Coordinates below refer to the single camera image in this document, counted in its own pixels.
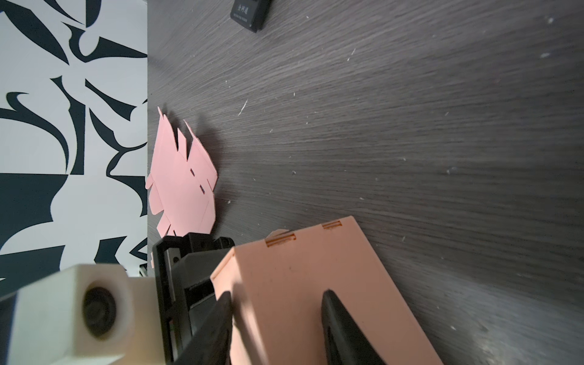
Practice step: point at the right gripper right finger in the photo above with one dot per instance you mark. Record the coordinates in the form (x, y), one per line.
(345, 342)

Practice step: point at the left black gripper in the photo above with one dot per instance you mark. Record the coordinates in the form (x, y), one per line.
(186, 295)

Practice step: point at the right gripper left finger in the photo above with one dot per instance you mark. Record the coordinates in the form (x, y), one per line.
(212, 342)

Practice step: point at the salmon cardboard box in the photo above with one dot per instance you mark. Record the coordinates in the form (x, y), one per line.
(277, 285)

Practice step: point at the pink flat cardboard box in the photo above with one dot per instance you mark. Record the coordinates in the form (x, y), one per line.
(181, 183)

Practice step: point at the black remote control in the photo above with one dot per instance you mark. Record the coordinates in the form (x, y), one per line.
(250, 14)

